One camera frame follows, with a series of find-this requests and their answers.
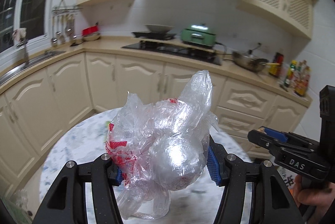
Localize clear plastic bag trash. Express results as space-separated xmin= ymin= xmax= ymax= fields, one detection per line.
xmin=105 ymin=70 xmax=218 ymax=219

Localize right hand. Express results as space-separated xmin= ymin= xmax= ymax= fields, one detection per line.
xmin=292 ymin=175 xmax=334 ymax=223

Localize condiment bottles group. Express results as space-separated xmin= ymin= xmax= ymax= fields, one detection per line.
xmin=279 ymin=60 xmax=311 ymax=98

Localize dark sauce bottle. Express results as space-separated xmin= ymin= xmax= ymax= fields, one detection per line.
xmin=269 ymin=49 xmax=284 ymax=78

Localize white blue floral tablecloth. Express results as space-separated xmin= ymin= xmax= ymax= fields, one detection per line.
xmin=39 ymin=108 xmax=251 ymax=223

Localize steel wok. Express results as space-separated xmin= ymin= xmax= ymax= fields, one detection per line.
xmin=231 ymin=42 xmax=273 ymax=73

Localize cream lower cabinets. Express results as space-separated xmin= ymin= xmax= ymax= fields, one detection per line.
xmin=0 ymin=49 xmax=313 ymax=198

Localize green electric cooker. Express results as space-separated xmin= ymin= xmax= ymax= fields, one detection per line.
xmin=180 ymin=24 xmax=216 ymax=48

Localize black gas stove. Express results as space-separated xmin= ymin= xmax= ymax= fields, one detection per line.
xmin=123 ymin=31 xmax=226 ymax=65

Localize steel sink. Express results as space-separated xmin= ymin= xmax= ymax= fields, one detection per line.
xmin=0 ymin=50 xmax=65 ymax=85

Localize white pan on stove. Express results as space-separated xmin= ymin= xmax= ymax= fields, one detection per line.
xmin=145 ymin=24 xmax=174 ymax=33

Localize faucet with cloth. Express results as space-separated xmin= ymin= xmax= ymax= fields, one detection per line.
xmin=12 ymin=28 xmax=29 ymax=68

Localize red box on counter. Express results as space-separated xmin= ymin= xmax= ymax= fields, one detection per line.
xmin=82 ymin=23 xmax=99 ymax=36

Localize hanging utensil rack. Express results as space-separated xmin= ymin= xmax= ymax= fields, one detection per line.
xmin=50 ymin=0 xmax=82 ymax=46

